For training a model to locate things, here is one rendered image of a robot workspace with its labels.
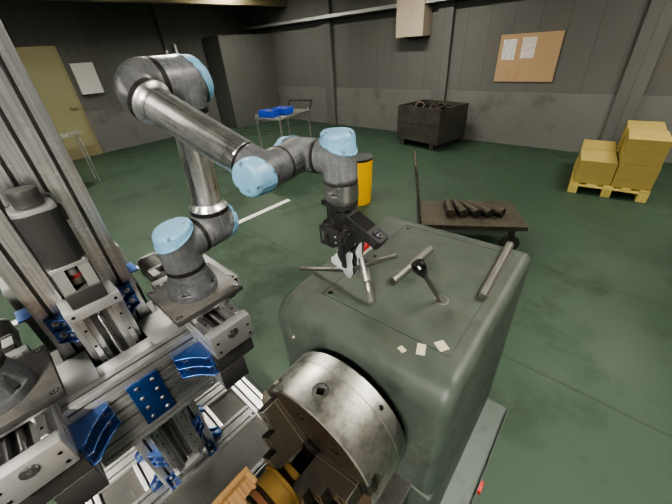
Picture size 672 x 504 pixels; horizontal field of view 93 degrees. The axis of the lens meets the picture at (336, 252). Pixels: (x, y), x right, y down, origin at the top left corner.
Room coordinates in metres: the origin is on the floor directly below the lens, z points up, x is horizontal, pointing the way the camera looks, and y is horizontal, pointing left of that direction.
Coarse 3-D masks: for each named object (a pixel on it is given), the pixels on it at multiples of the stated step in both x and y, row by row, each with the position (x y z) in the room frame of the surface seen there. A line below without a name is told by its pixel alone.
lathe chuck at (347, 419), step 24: (288, 384) 0.41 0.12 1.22; (312, 384) 0.40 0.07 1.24; (336, 384) 0.39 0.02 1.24; (288, 408) 0.38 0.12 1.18; (312, 408) 0.35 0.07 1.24; (336, 408) 0.35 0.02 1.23; (360, 408) 0.35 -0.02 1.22; (312, 432) 0.34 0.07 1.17; (336, 432) 0.31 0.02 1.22; (360, 432) 0.32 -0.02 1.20; (384, 432) 0.33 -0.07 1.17; (336, 456) 0.30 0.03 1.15; (360, 456) 0.28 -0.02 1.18; (384, 456) 0.30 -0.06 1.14; (360, 480) 0.26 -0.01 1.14; (384, 480) 0.28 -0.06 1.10
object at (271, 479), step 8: (288, 464) 0.31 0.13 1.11; (264, 472) 0.30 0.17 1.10; (272, 472) 0.30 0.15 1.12; (280, 472) 0.30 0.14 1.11; (288, 472) 0.30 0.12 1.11; (296, 472) 0.30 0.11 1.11; (264, 480) 0.28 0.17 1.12; (272, 480) 0.28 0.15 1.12; (280, 480) 0.28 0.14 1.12; (288, 480) 0.28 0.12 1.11; (296, 480) 0.29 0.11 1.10; (256, 488) 0.28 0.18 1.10; (264, 488) 0.27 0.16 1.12; (272, 488) 0.27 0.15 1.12; (280, 488) 0.27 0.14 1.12; (288, 488) 0.27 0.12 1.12; (248, 496) 0.26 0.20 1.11; (256, 496) 0.26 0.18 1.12; (264, 496) 0.26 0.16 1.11; (272, 496) 0.26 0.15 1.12; (280, 496) 0.26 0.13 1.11; (288, 496) 0.26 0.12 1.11; (296, 496) 0.26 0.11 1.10
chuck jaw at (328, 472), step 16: (320, 464) 0.31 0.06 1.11; (336, 464) 0.30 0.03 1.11; (304, 480) 0.28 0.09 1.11; (320, 480) 0.28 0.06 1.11; (336, 480) 0.27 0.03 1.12; (352, 480) 0.27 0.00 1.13; (304, 496) 0.26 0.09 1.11; (320, 496) 0.25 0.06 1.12; (336, 496) 0.25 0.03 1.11; (352, 496) 0.25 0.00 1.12
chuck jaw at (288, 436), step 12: (276, 384) 0.44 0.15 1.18; (276, 396) 0.41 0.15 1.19; (264, 408) 0.39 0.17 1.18; (276, 408) 0.39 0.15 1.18; (264, 420) 0.38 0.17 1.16; (276, 420) 0.37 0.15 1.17; (288, 420) 0.37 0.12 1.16; (276, 432) 0.35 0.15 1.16; (288, 432) 0.36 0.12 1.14; (300, 432) 0.36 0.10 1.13; (276, 444) 0.33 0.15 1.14; (288, 444) 0.34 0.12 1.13; (300, 444) 0.34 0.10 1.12; (264, 456) 0.33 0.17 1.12; (276, 456) 0.32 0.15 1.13; (288, 456) 0.32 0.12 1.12; (276, 468) 0.30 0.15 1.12
